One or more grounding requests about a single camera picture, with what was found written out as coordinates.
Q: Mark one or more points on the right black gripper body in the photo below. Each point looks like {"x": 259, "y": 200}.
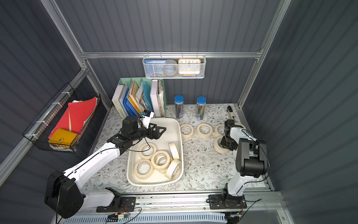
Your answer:
{"x": 228, "y": 143}

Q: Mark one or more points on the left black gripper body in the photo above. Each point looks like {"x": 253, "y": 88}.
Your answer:
{"x": 151, "y": 131}

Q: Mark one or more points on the cream masking tape roll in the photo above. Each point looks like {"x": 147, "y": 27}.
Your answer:
{"x": 173, "y": 169}
{"x": 204, "y": 131}
{"x": 219, "y": 130}
{"x": 187, "y": 131}
{"x": 218, "y": 148}
{"x": 174, "y": 151}
{"x": 147, "y": 150}
{"x": 160, "y": 160}
{"x": 143, "y": 169}

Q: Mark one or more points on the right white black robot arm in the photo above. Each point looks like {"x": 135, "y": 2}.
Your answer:
{"x": 251, "y": 160}

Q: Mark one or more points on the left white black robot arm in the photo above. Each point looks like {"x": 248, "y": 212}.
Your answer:
{"x": 63, "y": 194}

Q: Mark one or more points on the white plastic storage box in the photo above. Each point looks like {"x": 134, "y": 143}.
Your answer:
{"x": 158, "y": 178}

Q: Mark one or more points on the blue box in basket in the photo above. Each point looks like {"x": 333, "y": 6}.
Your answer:
{"x": 154, "y": 67}

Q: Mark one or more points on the grey tape roll in basket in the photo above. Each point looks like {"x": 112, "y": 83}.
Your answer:
{"x": 170, "y": 68}

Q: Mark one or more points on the black white stapler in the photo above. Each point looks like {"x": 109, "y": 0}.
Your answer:
{"x": 230, "y": 113}

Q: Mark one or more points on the floral table mat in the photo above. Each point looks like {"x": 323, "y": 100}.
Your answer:
{"x": 204, "y": 167}

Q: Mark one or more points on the white binder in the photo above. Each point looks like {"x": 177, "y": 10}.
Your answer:
{"x": 154, "y": 98}

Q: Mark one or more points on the white workspace book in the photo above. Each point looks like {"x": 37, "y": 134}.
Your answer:
{"x": 116, "y": 99}

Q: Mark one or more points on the mint green file organizer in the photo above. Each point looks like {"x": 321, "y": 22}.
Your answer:
{"x": 134, "y": 95}

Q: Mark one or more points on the left blue-capped pencil tube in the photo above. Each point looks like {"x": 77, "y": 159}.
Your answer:
{"x": 179, "y": 102}

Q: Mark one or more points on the blue-capped pencil tube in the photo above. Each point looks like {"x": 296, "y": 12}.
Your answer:
{"x": 179, "y": 102}
{"x": 201, "y": 102}

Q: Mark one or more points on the right blue-capped pencil tube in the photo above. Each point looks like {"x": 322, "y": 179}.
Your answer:
{"x": 201, "y": 102}

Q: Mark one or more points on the red paper folder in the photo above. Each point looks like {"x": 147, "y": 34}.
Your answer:
{"x": 76, "y": 116}

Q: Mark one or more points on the yellow wallet notebook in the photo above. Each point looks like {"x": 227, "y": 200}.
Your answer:
{"x": 62, "y": 137}

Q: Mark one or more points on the yellow white alarm clock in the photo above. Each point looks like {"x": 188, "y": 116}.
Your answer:
{"x": 189, "y": 67}

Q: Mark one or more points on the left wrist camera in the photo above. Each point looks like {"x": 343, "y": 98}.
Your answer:
{"x": 147, "y": 115}

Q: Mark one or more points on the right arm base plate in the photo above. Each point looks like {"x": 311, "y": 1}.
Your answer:
{"x": 219, "y": 202}

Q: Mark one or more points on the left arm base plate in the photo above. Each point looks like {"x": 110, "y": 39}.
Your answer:
{"x": 123, "y": 204}

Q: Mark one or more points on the black wire side basket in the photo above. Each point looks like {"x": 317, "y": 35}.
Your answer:
{"x": 39, "y": 131}

